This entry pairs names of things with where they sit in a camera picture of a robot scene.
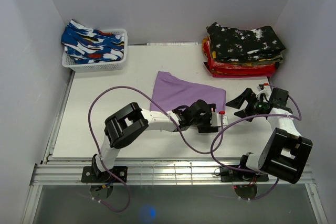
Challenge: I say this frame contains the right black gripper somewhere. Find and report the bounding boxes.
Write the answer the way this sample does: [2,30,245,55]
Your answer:
[226,88,265,122]

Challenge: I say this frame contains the purple trousers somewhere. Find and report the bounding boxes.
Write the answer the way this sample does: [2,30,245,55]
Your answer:
[150,71,226,111]

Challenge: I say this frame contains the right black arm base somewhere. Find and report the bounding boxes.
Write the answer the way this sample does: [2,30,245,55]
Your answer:
[214,166,269,183]

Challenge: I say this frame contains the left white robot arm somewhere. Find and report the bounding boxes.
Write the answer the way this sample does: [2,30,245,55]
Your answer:
[92,100,224,182]

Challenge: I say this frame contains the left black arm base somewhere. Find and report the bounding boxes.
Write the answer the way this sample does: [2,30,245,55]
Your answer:
[81,166,128,183]

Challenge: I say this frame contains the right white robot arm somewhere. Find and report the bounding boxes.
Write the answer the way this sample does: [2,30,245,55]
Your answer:
[226,84,313,184]

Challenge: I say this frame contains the red folded trousers stack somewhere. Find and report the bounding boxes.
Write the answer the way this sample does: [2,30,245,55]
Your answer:
[202,38,276,78]

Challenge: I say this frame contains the black white patterned folded trousers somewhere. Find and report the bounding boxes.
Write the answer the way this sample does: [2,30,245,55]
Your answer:
[206,22,285,63]

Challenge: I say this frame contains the blue patterned trousers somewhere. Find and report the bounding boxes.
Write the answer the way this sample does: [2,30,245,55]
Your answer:
[61,20,125,65]

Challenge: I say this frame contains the white plastic basket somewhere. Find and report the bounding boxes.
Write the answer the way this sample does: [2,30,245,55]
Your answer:
[61,28,129,73]

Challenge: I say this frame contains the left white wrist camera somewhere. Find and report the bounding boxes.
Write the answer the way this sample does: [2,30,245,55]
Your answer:
[211,112,229,127]

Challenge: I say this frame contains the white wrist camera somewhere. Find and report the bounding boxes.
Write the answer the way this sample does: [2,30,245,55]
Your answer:
[211,112,229,127]
[256,83,269,101]

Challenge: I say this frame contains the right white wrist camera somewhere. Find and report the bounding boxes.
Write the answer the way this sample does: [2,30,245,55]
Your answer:
[256,83,269,101]

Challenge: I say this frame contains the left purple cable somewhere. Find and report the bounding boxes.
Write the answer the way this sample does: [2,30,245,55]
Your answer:
[88,86,226,213]

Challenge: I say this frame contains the aluminium rail frame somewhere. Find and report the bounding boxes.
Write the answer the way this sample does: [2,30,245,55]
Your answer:
[22,139,331,223]

